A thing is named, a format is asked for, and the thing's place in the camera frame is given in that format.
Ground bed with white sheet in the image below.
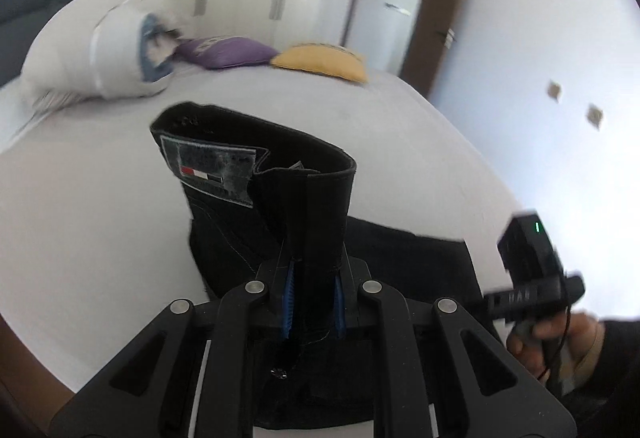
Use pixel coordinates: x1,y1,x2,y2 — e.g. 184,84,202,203
0,63,531,399

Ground purple cushion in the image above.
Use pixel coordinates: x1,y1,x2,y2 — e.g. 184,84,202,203
175,37,278,70

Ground brown wooden door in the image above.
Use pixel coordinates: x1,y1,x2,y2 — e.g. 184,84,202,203
425,0,477,99

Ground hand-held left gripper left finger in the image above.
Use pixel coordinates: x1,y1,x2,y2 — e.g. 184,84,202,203
47,258,301,438

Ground person's right forearm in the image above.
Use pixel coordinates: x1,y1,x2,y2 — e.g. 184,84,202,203
565,317,640,438

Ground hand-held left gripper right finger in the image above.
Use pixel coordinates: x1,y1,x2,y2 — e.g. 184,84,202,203
332,255,576,438

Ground black pants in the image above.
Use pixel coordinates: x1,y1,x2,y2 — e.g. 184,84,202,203
150,101,501,431

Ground person's right hand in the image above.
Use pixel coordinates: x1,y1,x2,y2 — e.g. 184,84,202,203
507,308,601,376

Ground thin black cable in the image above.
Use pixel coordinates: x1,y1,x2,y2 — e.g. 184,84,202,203
537,277,574,381

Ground yellow cushion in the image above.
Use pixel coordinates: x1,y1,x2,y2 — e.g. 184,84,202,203
270,44,368,83

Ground rolled white duvet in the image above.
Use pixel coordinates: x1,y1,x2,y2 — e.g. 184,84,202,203
22,0,188,109

